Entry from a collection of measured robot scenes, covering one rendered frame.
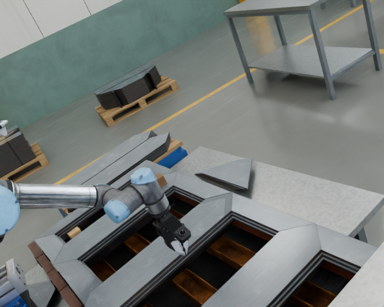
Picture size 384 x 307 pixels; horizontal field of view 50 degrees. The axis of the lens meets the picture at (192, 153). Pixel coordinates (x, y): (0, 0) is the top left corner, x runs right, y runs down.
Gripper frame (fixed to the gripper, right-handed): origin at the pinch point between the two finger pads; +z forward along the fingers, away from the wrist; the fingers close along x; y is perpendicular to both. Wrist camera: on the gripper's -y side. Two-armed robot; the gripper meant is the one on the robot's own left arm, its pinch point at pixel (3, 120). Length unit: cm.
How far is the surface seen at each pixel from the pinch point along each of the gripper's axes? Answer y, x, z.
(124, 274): 52, 69, -19
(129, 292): 51, 78, -25
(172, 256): 50, 84, -5
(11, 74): 125, -564, 289
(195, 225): 50, 84, 12
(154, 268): 50, 81, -12
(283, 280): 44, 131, -4
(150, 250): 52, 72, -5
